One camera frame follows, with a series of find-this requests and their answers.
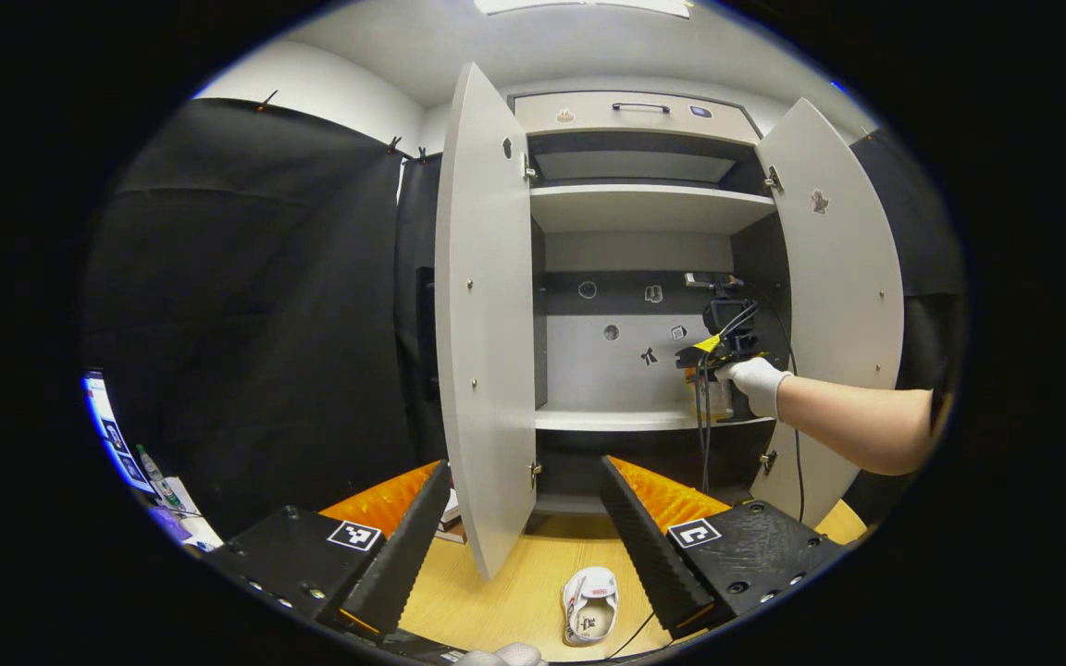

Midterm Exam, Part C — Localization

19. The small clear bottle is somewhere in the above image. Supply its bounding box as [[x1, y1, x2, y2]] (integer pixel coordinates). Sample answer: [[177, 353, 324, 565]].
[[133, 444, 169, 493]]

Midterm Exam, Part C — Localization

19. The black cable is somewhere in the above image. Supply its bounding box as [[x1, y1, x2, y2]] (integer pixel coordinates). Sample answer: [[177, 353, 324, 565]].
[[746, 282, 809, 524], [605, 610, 660, 660], [693, 356, 715, 496]]

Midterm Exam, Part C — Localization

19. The stack of books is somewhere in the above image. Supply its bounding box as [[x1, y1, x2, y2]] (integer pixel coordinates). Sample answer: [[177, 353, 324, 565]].
[[438, 488, 469, 545]]

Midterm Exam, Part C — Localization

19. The grey shoe cabinet door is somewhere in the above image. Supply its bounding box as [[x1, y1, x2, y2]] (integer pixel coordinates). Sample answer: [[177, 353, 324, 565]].
[[415, 62, 539, 582], [753, 97, 906, 528]]

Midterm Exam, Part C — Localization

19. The grey shoe cabinet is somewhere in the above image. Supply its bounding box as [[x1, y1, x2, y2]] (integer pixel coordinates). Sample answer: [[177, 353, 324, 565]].
[[510, 90, 793, 519]]

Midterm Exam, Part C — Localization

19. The ceiling light panel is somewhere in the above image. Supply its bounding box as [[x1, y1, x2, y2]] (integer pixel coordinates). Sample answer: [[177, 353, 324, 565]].
[[473, 0, 693, 19]]

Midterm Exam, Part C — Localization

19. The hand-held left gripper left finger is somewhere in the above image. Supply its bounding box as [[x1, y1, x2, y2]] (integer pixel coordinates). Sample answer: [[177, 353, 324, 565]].
[[207, 460, 453, 639]]

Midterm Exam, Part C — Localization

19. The beige cabinet drawer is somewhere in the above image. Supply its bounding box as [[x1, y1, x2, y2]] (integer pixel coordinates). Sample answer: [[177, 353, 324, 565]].
[[513, 91, 763, 146]]

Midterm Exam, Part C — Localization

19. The black backdrop cloth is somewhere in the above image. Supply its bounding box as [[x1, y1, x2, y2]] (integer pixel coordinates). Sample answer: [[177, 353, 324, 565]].
[[80, 97, 964, 547]]

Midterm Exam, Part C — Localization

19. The white printed board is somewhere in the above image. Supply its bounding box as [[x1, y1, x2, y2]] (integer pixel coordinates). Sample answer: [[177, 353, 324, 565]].
[[82, 370, 156, 496]]

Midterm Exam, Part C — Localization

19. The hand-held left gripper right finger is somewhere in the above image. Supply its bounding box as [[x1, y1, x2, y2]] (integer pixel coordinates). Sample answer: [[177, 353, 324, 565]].
[[598, 455, 849, 639]]

